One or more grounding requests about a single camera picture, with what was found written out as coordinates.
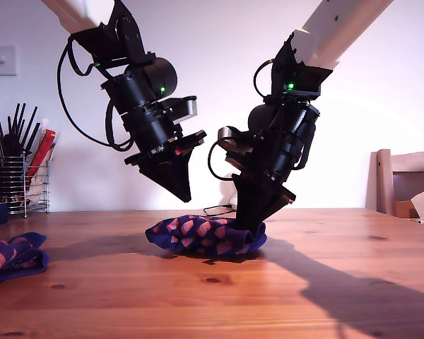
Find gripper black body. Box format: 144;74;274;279
121;101;208;167
224;133;315;205

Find purple pink patterned sock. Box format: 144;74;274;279
0;232;50;288
144;214;269;257

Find wooden chair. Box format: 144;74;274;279
365;149;424;217

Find red chopstick packet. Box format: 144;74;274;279
25;129;57;177

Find cardboard box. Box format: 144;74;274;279
394;200;420;220

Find black round kitchen utensil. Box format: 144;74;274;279
3;133;21;158

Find thin black camera cable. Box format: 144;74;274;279
207;138;236;182

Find thick black sleeved cable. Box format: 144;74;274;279
290;136;312;171
105;100;134;152

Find black security camera cable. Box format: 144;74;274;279
202;203;235;217

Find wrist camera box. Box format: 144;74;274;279
160;94;199;125
217;126;256;153

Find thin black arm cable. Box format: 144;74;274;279
57;35;134;153
252;58;275;99

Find chrome wire utensil caddy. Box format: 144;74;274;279
0;155;50;218

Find white light switch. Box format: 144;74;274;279
0;44;17;77

